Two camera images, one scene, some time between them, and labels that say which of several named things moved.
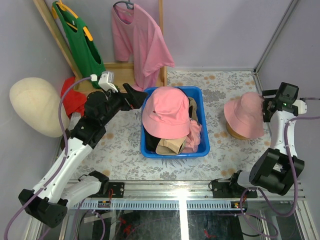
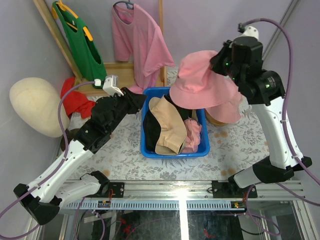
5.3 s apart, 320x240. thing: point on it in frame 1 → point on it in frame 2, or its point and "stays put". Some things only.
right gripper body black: (265, 104) → (222, 63)
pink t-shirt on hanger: (137, 38) stays put
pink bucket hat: (244, 115) → (223, 108)
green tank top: (87, 54) stays put
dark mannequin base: (63, 142) stays put
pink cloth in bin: (192, 140) stays put
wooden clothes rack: (123, 73) stays put
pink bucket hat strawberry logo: (167, 114) → (197, 86)
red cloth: (74, 101) stays put
